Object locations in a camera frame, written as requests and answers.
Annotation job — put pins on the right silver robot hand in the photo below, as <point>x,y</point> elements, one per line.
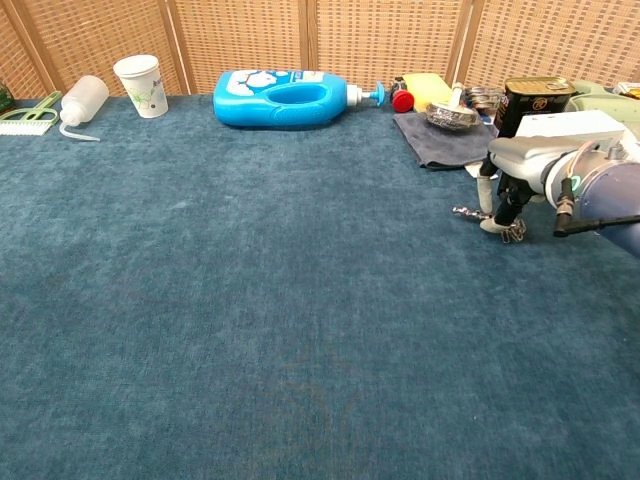
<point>525,155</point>

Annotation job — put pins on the silver metal ball chain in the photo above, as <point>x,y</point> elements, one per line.
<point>470,213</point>

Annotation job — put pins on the green hand brush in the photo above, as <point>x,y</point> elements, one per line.
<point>27,120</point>

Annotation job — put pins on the black gold meat tin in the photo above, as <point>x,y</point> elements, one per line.
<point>530,107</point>

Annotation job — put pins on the plain white carton box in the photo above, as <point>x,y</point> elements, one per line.
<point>570,125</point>

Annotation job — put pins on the grey folded cloth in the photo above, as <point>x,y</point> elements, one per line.
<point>445,145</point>

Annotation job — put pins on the silver round metal object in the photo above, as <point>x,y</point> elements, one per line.
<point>450,117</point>

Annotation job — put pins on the green dustpan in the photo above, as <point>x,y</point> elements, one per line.
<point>605,102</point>

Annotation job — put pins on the yellow sponge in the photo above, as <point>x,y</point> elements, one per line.
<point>427,90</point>

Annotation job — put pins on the yellow snack packet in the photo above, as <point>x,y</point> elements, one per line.
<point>631,90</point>

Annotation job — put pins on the red capped small item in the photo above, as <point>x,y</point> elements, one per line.
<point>402,100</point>

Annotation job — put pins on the blue detergent pump bottle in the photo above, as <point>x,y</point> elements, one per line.
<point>250,107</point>

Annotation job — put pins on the woven rattan folding screen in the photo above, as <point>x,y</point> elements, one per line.
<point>250,40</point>

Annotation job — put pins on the blue table cloth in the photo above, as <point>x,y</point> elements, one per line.
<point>250,325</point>

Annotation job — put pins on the white paper cup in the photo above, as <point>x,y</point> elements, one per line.
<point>145,87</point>

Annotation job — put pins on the translucent squeeze wash bottle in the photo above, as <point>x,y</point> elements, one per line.
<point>85,102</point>

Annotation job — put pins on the green tea bottle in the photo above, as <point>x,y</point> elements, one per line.
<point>5,100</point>

